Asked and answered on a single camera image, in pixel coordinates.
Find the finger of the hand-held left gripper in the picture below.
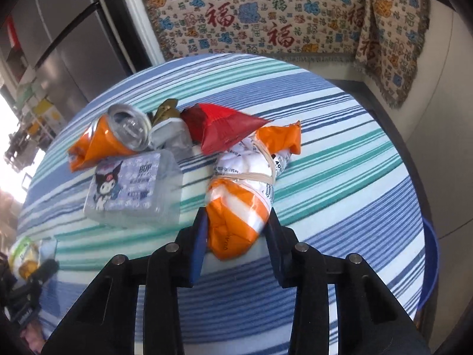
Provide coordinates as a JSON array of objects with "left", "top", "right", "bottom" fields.
[{"left": 29, "top": 259, "right": 60, "bottom": 287}]

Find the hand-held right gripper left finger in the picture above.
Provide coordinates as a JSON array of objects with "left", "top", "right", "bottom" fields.
[{"left": 41, "top": 207, "right": 209, "bottom": 355}]

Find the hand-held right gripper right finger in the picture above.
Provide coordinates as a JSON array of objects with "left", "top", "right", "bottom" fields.
[{"left": 264, "top": 207, "right": 431, "bottom": 355}]

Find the green yellow snack packet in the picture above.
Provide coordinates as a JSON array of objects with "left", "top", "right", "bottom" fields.
[{"left": 8, "top": 236, "right": 58, "bottom": 281}]

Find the orange white packet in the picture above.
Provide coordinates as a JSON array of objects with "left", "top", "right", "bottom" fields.
[{"left": 205, "top": 120, "right": 302, "bottom": 261}]

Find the striped tablecloth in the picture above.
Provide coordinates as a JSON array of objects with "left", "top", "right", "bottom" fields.
[{"left": 17, "top": 54, "right": 429, "bottom": 355}]

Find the purple cartoon box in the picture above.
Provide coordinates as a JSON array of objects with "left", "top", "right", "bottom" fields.
[{"left": 83, "top": 151, "right": 183, "bottom": 229}]

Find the silver foil wrapper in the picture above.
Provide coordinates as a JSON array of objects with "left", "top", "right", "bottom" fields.
[{"left": 150, "top": 118, "right": 193, "bottom": 161}]

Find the red snack packet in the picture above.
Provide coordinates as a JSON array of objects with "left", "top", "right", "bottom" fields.
[{"left": 180, "top": 103, "right": 272, "bottom": 155}]

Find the gold wrapper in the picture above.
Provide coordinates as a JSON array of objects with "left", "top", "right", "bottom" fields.
[{"left": 153, "top": 98, "right": 182, "bottom": 124}]

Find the crushed orange soda can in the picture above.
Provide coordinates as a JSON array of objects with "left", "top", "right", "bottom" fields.
[{"left": 67, "top": 104, "right": 150, "bottom": 172}]

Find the yellow cardboard box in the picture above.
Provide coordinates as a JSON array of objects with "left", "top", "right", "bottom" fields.
[{"left": 34, "top": 98, "right": 63, "bottom": 128}]

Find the grey refrigerator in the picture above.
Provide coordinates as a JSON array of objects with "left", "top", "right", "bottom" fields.
[{"left": 0, "top": 0, "right": 148, "bottom": 115}]

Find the small printed blanket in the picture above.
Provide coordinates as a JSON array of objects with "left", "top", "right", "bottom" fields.
[{"left": 353, "top": 0, "right": 431, "bottom": 111}]

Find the large printed blanket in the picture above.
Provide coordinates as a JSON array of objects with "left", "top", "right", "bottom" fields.
[{"left": 134, "top": 0, "right": 370, "bottom": 63}]

